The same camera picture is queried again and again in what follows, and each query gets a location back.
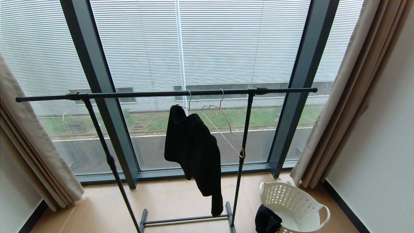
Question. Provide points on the black clothes rack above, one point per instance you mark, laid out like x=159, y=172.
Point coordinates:
x=262, y=91

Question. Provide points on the white laundry basket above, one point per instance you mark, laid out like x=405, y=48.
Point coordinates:
x=291, y=200

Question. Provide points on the pink clothes hanger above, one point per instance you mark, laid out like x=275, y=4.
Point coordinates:
x=190, y=100
x=222, y=97

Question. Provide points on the black long-sleeved garment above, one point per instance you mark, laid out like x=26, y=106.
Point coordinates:
x=194, y=149

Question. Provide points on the black short-sleeved shirt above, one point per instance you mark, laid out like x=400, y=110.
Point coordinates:
x=266, y=221

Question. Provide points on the window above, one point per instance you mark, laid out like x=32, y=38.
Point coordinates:
x=226, y=48

